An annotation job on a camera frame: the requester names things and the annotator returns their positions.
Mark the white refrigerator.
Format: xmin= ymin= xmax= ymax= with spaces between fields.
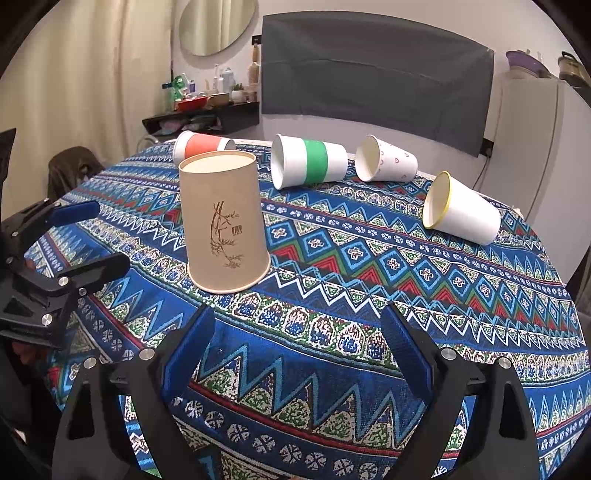
xmin=480 ymin=76 xmax=591 ymax=287

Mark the round wall mirror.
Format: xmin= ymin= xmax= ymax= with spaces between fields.
xmin=178 ymin=0 xmax=258 ymax=57

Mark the beige curtain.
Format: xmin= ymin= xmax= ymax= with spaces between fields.
xmin=0 ymin=0 xmax=176 ymax=185

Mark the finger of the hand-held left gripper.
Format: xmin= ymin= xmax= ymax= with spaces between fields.
xmin=18 ymin=252 xmax=132 ymax=319
xmin=0 ymin=198 xmax=101 ymax=252

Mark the dark metal pot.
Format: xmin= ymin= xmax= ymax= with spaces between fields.
xmin=556 ymin=51 xmax=590 ymax=88

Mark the green plastic bottle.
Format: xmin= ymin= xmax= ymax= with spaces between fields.
xmin=172 ymin=75 xmax=189 ymax=112

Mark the purple basin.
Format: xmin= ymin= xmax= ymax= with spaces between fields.
xmin=505 ymin=50 xmax=552 ymax=79

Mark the white cup with green band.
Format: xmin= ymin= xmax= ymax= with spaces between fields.
xmin=270 ymin=134 xmax=348 ymax=191

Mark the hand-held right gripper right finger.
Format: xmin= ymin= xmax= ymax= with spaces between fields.
xmin=379 ymin=302 xmax=541 ymax=480

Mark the brown paper cup with bamboo print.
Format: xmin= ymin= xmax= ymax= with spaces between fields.
xmin=178 ymin=151 xmax=271 ymax=294

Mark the black power cable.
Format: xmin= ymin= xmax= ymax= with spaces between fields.
xmin=475 ymin=140 xmax=495 ymax=191

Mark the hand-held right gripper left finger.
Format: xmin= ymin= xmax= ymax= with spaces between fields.
xmin=52 ymin=304 xmax=217 ymax=480

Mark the white cup with red band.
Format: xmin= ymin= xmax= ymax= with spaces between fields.
xmin=173 ymin=130 xmax=237 ymax=164

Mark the dark jacket on chair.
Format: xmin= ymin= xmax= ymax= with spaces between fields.
xmin=47 ymin=147 xmax=106 ymax=202

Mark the blue patterned tablecloth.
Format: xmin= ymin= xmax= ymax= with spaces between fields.
xmin=23 ymin=138 xmax=587 ymax=480

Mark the black wall shelf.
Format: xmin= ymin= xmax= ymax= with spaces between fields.
xmin=141 ymin=102 xmax=260 ymax=138

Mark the dark grey hanging cloth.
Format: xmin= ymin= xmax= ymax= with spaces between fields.
xmin=261 ymin=13 xmax=496 ymax=158

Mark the white cup with heart print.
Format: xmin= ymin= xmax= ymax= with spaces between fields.
xmin=355 ymin=135 xmax=419 ymax=183

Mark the white cup with yellow rim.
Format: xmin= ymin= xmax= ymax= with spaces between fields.
xmin=422 ymin=171 xmax=502 ymax=246

